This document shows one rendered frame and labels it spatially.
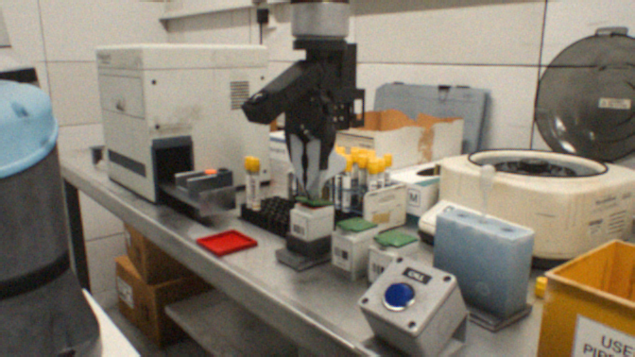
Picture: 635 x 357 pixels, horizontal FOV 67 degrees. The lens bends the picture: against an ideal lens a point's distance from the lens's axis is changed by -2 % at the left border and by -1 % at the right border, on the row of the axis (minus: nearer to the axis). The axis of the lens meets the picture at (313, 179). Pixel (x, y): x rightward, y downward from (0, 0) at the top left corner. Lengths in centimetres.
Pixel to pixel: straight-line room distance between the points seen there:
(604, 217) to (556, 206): 9
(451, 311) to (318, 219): 25
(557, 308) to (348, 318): 21
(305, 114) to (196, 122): 39
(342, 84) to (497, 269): 30
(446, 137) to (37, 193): 81
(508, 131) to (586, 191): 43
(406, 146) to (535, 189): 33
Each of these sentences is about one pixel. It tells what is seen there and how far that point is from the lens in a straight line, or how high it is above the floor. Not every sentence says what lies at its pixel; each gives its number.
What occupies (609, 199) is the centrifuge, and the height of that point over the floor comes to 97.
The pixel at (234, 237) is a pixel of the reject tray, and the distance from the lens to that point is 77.
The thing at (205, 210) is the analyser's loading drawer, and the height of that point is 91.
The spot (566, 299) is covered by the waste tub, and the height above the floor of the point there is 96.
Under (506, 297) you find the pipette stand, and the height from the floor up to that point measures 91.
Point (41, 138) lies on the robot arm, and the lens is 40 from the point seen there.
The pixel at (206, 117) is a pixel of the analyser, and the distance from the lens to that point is 99.
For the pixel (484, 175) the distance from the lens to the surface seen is 54.
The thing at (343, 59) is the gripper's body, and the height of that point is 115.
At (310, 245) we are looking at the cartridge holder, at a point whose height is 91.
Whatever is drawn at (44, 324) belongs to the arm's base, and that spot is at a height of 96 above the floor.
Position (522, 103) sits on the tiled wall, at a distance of 110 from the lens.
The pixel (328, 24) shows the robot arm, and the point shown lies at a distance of 61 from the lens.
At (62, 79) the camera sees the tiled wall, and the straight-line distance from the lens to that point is 224.
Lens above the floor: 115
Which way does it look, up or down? 14 degrees down
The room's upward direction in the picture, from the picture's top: straight up
